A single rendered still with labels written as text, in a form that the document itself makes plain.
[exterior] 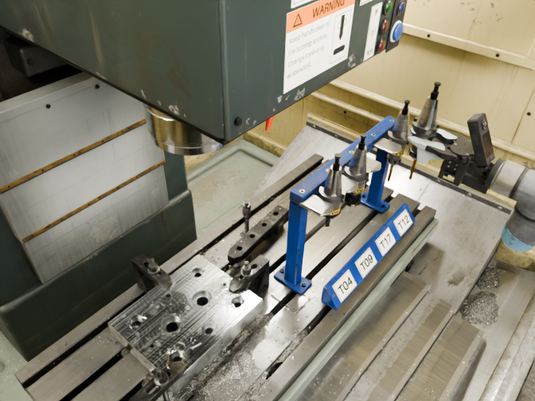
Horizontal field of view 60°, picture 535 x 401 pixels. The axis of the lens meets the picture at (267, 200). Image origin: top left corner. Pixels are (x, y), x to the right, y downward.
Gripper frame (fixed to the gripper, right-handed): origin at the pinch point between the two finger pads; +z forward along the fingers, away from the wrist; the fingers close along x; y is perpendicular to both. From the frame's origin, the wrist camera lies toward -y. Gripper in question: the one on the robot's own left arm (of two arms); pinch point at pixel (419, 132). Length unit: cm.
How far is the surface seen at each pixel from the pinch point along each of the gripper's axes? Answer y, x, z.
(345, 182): 10.9, -16.2, 8.5
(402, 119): 4.2, 9.6, 8.4
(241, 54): -37, -61, 2
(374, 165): 10.7, -5.4, 6.7
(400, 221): 37.4, 10.1, 0.8
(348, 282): 38.6, -20.0, 0.1
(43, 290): 48, -73, 66
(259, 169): 75, 39, 82
